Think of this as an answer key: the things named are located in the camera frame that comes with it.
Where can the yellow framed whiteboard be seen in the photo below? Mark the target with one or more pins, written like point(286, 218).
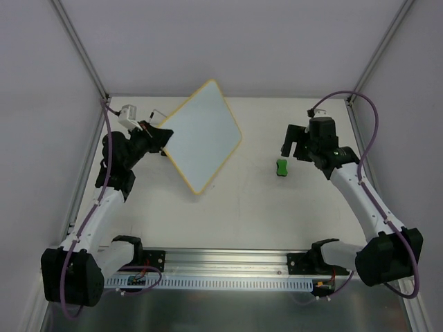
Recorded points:
point(205, 135)

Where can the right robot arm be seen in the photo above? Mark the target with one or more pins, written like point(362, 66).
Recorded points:
point(391, 251)

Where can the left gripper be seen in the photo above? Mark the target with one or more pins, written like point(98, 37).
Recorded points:
point(152, 137)

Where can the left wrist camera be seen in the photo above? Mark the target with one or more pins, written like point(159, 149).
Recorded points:
point(127, 117)

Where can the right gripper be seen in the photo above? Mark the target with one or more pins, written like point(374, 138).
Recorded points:
point(297, 139)

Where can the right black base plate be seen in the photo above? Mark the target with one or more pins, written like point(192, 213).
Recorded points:
point(303, 263)

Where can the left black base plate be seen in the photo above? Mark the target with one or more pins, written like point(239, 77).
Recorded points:
point(151, 258)

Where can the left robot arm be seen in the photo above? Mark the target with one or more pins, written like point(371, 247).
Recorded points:
point(75, 272)

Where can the green whiteboard eraser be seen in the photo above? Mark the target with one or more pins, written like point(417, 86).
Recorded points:
point(281, 167)

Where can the white slotted cable duct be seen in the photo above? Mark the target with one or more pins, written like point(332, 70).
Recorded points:
point(290, 284)

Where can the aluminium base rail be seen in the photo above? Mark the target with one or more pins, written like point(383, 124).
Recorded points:
point(226, 263)

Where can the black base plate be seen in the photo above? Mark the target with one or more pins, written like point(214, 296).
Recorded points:
point(151, 258)
point(303, 263)

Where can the whiteboard wire stand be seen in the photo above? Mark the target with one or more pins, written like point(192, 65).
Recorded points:
point(156, 117)

